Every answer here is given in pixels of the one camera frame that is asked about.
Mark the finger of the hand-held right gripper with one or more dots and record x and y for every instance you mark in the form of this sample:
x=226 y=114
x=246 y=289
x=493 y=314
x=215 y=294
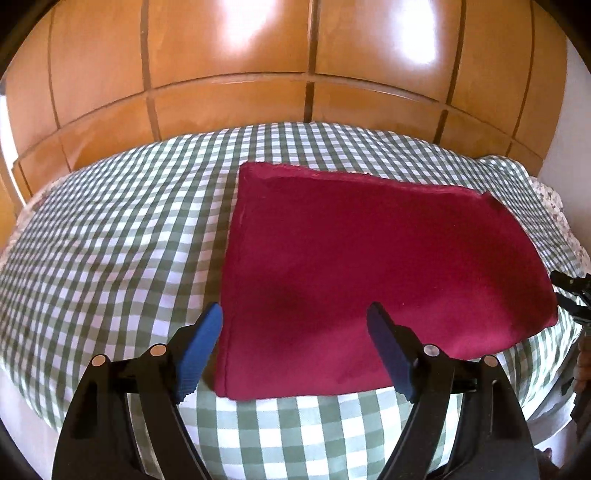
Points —
x=572 y=288

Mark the maroon long-sleeve shirt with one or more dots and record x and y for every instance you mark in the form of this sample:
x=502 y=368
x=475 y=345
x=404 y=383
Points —
x=369 y=258

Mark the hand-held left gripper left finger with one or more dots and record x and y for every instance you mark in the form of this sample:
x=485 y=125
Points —
x=201 y=344

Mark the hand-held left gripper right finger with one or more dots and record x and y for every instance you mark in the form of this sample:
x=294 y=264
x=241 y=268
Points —
x=390 y=346

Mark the wooden panelled wardrobe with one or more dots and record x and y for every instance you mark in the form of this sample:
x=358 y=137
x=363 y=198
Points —
x=231 y=55

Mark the green white checkered blanket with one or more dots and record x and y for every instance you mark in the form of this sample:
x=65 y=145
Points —
x=115 y=230

